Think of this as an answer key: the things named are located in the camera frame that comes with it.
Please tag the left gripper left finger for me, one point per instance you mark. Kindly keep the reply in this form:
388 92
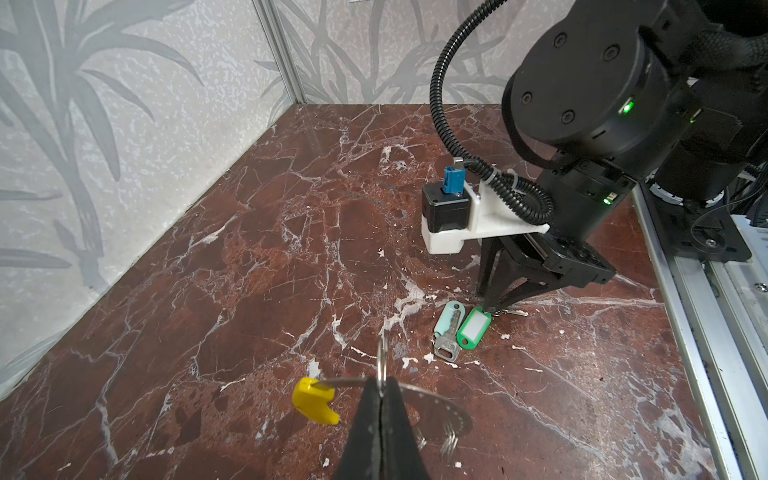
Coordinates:
362 455

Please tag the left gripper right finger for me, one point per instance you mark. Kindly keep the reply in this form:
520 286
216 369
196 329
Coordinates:
401 457

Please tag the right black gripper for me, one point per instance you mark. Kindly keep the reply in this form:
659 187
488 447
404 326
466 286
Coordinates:
580 197

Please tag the green key tag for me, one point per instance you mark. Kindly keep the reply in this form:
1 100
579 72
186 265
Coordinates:
473 328

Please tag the metal arc keyring yellow handle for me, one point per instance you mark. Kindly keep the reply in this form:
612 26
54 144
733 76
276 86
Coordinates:
434 418

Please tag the silver key mint cap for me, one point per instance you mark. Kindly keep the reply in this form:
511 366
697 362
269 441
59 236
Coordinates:
445 344

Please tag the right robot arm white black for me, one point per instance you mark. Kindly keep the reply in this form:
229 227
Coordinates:
616 94

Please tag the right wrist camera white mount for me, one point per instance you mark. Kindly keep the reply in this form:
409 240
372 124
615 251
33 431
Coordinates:
453 212

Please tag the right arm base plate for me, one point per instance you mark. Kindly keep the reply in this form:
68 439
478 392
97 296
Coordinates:
692 229

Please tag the aluminium front rail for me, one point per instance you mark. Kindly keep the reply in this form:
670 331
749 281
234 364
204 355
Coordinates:
718 313

